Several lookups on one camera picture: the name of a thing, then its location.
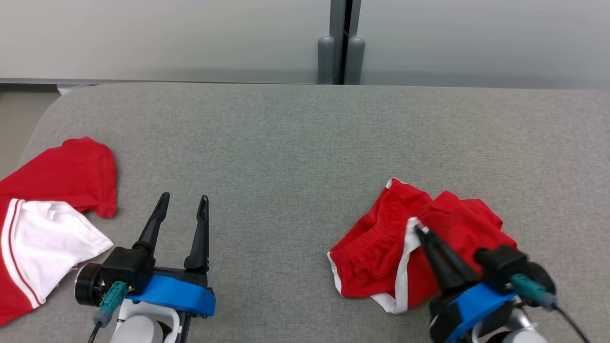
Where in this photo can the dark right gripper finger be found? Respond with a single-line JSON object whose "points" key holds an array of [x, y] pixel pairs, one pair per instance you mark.
{"points": [[457, 269], [436, 267]]}

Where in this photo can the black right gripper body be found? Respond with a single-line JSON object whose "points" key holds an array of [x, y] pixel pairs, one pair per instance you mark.
{"points": [[443, 319]]}

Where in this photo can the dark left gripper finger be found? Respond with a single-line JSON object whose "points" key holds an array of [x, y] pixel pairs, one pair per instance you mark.
{"points": [[152, 224], [201, 247]]}

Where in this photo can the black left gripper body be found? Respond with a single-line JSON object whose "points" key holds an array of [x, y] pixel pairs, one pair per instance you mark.
{"points": [[181, 276]]}

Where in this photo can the red shorts with white trim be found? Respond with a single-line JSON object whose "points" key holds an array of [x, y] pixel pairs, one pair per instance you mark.
{"points": [[371, 247]]}

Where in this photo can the red white-sleeved shirt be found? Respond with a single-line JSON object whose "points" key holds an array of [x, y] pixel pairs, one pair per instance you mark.
{"points": [[62, 171]]}

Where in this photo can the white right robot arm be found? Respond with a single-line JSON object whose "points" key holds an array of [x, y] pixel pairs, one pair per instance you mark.
{"points": [[524, 333]]}

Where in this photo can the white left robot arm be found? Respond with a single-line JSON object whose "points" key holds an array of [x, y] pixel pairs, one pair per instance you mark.
{"points": [[143, 331]]}

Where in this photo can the blue left camera mount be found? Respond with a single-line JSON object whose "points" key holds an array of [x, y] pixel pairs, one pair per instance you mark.
{"points": [[176, 295]]}

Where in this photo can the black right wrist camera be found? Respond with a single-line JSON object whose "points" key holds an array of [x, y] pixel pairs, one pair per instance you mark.
{"points": [[500, 264]]}

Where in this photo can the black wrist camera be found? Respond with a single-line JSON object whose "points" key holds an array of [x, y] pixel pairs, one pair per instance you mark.
{"points": [[126, 269], [500, 264]]}

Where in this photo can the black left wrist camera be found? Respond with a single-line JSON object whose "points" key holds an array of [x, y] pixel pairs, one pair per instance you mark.
{"points": [[126, 269]]}

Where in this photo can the grey wall skirting strip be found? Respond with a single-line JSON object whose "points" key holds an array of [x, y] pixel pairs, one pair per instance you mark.
{"points": [[143, 81]]}

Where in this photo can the grey cylindrical post foot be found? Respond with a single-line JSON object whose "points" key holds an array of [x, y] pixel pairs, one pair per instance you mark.
{"points": [[355, 62], [326, 62]]}

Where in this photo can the grey metal partition post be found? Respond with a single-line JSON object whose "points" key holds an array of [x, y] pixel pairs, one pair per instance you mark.
{"points": [[337, 24]]}

